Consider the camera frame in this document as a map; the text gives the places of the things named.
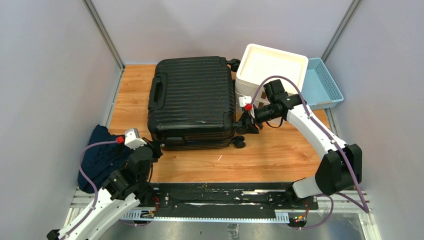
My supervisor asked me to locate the white three-drawer storage unit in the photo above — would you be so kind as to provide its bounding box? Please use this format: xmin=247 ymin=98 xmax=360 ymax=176
xmin=234 ymin=43 xmax=309 ymax=113

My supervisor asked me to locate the light blue plastic basket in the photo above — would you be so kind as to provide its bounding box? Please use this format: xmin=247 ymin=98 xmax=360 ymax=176
xmin=301 ymin=57 xmax=344 ymax=111

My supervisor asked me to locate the black ribbed hard-shell suitcase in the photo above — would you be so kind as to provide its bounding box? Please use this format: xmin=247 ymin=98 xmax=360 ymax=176
xmin=147 ymin=56 xmax=246 ymax=151

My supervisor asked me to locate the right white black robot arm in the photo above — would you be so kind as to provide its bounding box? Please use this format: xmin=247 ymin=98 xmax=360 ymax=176
xmin=236 ymin=75 xmax=368 ymax=211

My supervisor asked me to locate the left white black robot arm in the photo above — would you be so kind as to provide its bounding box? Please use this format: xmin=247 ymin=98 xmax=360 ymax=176
xmin=46 ymin=137 xmax=163 ymax=240

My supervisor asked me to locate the dark blue cloth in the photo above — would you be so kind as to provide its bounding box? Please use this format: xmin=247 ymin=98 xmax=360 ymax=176
xmin=77 ymin=124 xmax=133 ymax=194

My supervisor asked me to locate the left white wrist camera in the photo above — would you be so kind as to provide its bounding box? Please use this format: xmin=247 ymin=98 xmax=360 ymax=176
xmin=124 ymin=128 xmax=147 ymax=150

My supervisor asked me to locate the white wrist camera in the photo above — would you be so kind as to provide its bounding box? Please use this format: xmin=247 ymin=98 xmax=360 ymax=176
xmin=238 ymin=95 xmax=255 ymax=119
xmin=124 ymin=128 xmax=147 ymax=150

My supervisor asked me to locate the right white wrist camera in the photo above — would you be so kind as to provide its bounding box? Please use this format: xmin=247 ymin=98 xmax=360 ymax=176
xmin=238 ymin=95 xmax=255 ymax=119

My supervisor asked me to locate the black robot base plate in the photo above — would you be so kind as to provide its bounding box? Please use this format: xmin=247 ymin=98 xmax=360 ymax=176
xmin=120 ymin=181 xmax=355 ymax=221

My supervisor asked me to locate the right aluminium frame post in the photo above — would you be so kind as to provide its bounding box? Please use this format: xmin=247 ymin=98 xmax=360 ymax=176
xmin=321 ymin=0 xmax=363 ymax=63

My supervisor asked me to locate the aluminium frame post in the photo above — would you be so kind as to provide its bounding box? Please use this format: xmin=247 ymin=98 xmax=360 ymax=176
xmin=82 ymin=0 xmax=125 ymax=72
xmin=321 ymin=0 xmax=363 ymax=63

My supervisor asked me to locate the left aluminium frame post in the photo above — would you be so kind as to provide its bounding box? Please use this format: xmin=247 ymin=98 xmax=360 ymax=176
xmin=82 ymin=0 xmax=125 ymax=72

